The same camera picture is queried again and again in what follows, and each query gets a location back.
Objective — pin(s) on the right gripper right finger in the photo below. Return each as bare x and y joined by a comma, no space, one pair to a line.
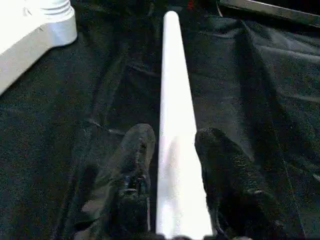
237,190

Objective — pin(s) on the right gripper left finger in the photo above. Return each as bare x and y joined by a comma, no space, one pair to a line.
125,175

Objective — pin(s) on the white plastic table top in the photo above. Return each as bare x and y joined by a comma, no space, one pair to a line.
25,50

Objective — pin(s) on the dark long bar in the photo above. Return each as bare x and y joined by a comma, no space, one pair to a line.
275,11

